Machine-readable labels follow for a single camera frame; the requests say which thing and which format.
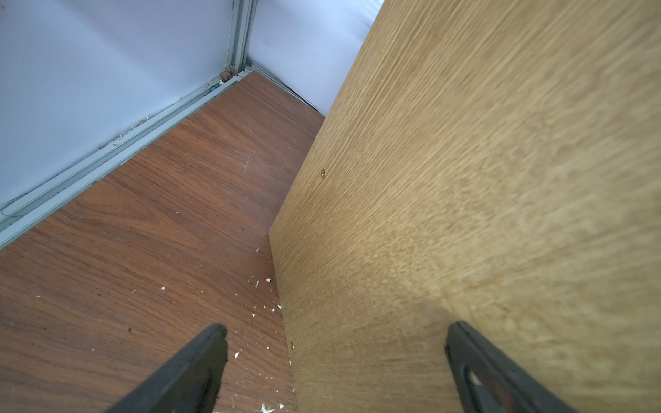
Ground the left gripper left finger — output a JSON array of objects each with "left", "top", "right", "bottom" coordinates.
[{"left": 107, "top": 324, "right": 228, "bottom": 412}]

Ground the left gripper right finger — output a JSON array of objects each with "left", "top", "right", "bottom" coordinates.
[{"left": 445, "top": 321, "right": 575, "bottom": 412}]

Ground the wooden two-tier shelf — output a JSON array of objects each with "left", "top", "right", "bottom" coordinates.
[{"left": 270, "top": 1, "right": 660, "bottom": 412}]

